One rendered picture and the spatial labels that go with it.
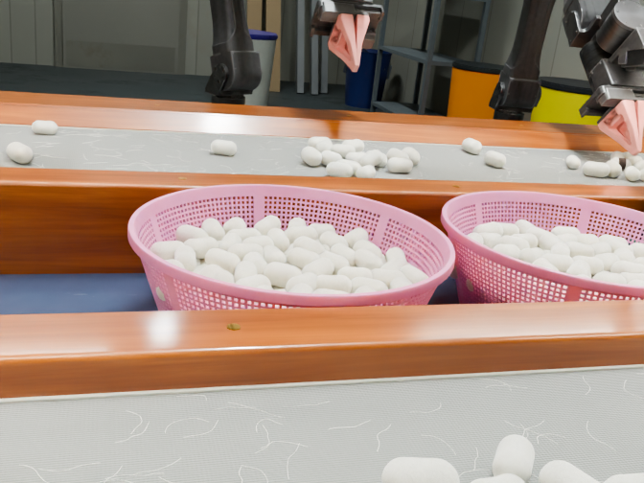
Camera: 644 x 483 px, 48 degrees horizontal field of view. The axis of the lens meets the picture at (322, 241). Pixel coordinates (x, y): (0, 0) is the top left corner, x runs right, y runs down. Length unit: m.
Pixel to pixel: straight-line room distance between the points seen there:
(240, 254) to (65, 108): 0.52
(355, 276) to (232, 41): 0.81
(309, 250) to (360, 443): 0.27
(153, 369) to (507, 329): 0.23
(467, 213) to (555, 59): 3.72
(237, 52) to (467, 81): 3.11
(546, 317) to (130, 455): 0.29
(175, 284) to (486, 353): 0.22
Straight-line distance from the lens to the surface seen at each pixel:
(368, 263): 0.63
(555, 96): 3.58
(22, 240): 0.74
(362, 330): 0.46
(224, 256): 0.61
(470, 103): 4.38
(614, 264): 0.75
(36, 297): 0.70
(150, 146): 0.98
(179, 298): 0.53
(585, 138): 1.34
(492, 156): 1.07
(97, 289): 0.71
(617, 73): 1.23
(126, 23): 7.00
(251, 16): 6.71
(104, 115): 1.08
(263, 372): 0.43
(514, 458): 0.38
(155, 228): 0.65
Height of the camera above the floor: 0.97
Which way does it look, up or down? 20 degrees down
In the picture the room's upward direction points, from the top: 6 degrees clockwise
